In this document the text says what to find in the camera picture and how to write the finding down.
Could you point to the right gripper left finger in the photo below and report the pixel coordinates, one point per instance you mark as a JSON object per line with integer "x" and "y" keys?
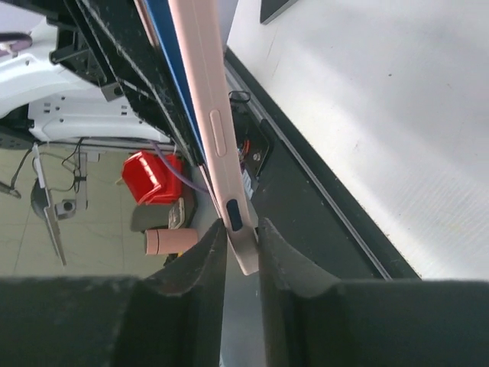
{"x": 172, "y": 318}

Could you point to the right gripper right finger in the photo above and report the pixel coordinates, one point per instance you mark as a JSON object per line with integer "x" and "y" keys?
{"x": 312, "y": 318}

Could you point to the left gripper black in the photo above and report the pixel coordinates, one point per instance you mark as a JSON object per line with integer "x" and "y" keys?
{"x": 104, "y": 41}

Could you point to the blue phone black screen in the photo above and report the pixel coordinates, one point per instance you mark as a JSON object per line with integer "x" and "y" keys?
{"x": 161, "y": 19}

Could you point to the pink phone case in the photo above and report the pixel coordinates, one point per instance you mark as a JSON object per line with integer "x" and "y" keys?
{"x": 198, "y": 34}

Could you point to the dark phone grey frame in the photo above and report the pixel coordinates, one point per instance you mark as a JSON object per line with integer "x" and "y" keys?
{"x": 271, "y": 9}

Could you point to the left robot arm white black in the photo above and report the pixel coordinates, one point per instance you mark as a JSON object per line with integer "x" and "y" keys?
{"x": 43, "y": 102}

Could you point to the pink cylinder bottle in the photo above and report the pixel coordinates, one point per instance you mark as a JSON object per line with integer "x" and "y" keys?
{"x": 169, "y": 241}

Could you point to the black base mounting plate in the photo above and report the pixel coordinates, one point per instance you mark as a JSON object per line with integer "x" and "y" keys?
{"x": 311, "y": 208}

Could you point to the red plastic bin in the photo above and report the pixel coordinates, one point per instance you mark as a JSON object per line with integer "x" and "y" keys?
{"x": 149, "y": 180}

